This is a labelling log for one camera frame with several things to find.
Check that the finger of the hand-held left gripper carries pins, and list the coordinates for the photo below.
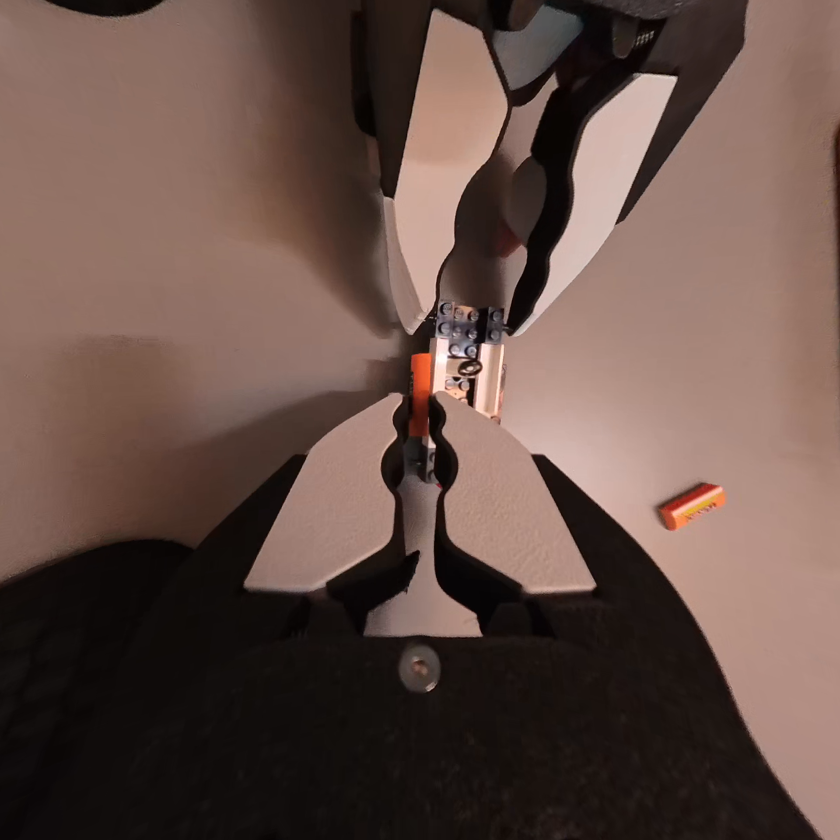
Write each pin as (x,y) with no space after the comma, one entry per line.
(440,158)
(604,158)

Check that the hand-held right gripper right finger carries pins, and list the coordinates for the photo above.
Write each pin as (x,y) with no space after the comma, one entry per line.
(512,519)

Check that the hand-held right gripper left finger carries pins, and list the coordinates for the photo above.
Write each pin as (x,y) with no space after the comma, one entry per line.
(328,519)

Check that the orange white lego car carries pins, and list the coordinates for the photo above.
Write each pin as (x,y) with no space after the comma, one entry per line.
(479,374)

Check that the orange long lego piece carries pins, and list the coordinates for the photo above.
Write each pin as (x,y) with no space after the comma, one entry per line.
(420,387)
(692,505)

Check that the black textured pad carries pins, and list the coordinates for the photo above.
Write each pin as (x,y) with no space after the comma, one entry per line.
(79,656)

